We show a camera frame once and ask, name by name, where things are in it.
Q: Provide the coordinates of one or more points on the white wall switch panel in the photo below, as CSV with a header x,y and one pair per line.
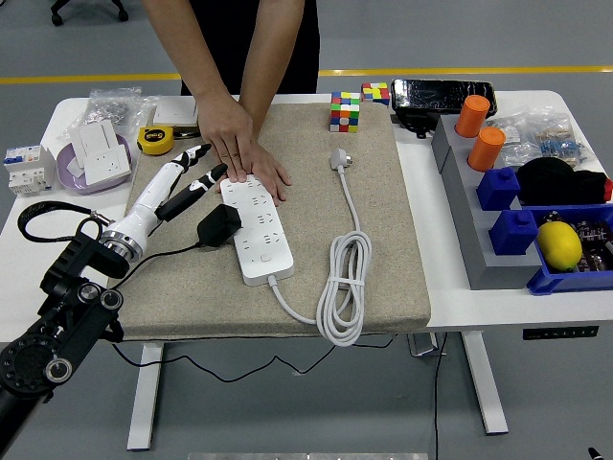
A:
x,y
172,114

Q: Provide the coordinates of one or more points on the black glossy flat device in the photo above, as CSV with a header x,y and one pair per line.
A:
x,y
440,96

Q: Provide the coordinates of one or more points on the black table control panel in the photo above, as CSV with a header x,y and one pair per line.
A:
x,y
560,333

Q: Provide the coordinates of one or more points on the small colourful puzzle cube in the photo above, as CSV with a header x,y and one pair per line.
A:
x,y
375,93

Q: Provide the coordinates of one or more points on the dark flat metal object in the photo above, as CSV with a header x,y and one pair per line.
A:
x,y
187,133

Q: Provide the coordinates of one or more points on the plain white wall plate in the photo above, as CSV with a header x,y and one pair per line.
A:
x,y
96,136

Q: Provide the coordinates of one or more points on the white table leg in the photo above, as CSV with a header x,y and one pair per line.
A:
x,y
483,383
143,397

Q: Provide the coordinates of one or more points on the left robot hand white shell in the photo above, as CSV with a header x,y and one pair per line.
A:
x,y
148,196

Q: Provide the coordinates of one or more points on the black device stand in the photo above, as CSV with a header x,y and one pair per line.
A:
x,y
416,124

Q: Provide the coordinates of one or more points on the person's right forearm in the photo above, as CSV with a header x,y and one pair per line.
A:
x,y
187,43

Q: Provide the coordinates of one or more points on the clear bag small parts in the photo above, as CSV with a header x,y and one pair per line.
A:
x,y
517,151

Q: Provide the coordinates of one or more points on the white wall socket plate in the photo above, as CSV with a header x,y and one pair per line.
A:
x,y
110,165

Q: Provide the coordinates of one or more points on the dark cylinders bundle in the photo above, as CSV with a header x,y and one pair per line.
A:
x,y
594,239

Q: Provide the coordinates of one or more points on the black office chair base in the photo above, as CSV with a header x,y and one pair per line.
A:
x,y
56,18

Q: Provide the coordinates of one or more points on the white circuit breaker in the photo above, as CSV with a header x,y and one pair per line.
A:
x,y
29,170

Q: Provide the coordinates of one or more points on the purple bowl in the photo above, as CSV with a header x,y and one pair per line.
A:
x,y
72,182

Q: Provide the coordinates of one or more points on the black fabric bundle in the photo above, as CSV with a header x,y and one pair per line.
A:
x,y
555,182

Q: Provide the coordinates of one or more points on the orange cylinder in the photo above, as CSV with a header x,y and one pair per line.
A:
x,y
486,148
471,115

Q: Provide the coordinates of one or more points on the person's torso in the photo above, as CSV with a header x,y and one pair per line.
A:
x,y
230,29

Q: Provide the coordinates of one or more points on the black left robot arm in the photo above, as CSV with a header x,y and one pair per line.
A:
x,y
72,306

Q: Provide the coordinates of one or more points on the grey-brown mat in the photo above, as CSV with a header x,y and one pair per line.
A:
x,y
311,215

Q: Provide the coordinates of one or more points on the person's right hand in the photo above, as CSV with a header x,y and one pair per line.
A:
x,y
230,134

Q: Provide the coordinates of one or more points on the yellow tape measure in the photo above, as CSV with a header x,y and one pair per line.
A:
x,y
155,140

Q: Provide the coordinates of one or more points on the person's left forearm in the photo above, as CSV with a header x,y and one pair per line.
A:
x,y
273,57

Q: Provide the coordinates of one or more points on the clear bag metal parts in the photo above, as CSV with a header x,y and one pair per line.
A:
x,y
112,110

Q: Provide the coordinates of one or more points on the white power strip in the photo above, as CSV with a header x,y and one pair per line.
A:
x,y
263,254

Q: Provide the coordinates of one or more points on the grey stepped peg base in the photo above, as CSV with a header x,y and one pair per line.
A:
x,y
479,239

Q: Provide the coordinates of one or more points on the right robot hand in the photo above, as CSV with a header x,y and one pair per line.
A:
x,y
595,456

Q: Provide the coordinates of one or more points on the blue peg block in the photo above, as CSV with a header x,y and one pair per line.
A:
x,y
498,189
512,232

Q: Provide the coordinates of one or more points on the black plug adapter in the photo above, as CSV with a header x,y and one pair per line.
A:
x,y
218,227

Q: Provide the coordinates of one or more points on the yellow lemon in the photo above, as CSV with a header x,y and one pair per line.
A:
x,y
559,246

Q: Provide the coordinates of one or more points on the large colourful puzzle cube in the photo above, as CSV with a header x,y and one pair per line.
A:
x,y
345,112

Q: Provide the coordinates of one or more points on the clear bag of resistors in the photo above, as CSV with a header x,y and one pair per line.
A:
x,y
560,141

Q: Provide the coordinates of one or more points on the blue plastic bin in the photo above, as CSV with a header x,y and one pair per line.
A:
x,y
565,282

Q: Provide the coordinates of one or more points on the person's left hand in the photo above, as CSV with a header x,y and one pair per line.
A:
x,y
272,175

